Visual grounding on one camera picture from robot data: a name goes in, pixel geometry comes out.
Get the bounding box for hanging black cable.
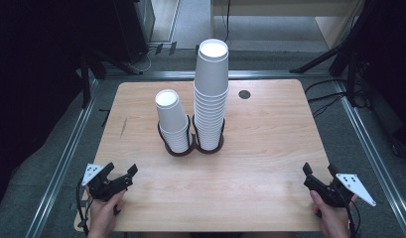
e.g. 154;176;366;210
222;0;232;45

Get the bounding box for aluminium floor rail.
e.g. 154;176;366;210
334;79;406;238
104;69;333;81
25;78;100;238

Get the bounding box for black metal stand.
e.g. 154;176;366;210
78;49;144;109

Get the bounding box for tall stack of white cups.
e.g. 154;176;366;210
193;38;230;152

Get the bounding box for black floor cables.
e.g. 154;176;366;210
304;77;348;118

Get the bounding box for black double cup holder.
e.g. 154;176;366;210
157;114;225;158

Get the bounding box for light wooden furniture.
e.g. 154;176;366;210
209;0;367;51

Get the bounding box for dark curtain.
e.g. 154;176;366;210
0;0;92;216

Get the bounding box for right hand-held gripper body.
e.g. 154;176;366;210
304;173;377;208

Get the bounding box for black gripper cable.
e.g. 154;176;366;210
344;197;362;238
75;178;92;237

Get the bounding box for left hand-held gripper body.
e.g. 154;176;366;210
80;163;134;202

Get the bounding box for person's right hand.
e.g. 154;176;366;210
309;189;358;238

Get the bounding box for short stack of white cups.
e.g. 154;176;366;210
154;88;191;154

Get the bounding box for white floor cable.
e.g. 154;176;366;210
130;46;157;74

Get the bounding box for person's left hand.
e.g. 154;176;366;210
85;186;127;238

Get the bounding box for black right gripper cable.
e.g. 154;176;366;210
344;197;362;238

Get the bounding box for black cabinet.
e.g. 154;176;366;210
112;0;156;63

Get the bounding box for black tripod stand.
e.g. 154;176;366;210
289;0;370;78

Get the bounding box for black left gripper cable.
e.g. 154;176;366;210
75;178;92;237

